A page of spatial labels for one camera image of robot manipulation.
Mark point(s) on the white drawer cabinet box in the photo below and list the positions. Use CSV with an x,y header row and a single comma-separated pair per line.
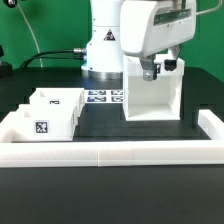
x,y
151,100

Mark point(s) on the white sheet with markers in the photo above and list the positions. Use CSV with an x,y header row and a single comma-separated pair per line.
x,y
103,96

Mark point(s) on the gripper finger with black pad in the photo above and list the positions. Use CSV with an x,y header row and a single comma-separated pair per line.
x,y
170,63

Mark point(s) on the black raised platform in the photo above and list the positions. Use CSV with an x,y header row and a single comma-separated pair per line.
x,y
107,123

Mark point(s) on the gripper finger metal bracket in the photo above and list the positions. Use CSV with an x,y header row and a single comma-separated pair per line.
x,y
149,68

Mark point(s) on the white front drawer tray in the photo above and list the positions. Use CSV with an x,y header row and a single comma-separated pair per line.
x,y
45,123

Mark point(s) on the black device at left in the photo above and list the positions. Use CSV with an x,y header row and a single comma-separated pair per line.
x,y
5,67

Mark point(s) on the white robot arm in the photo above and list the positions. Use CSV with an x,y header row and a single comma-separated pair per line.
x,y
104,57

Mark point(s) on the white drawer tray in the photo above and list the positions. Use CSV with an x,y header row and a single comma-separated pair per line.
x,y
59,96
45,123

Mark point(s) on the white U-shaped boundary frame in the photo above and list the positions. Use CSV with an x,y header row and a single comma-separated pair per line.
x,y
128,153

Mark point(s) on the white rear drawer tray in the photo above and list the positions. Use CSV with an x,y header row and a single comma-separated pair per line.
x,y
59,96

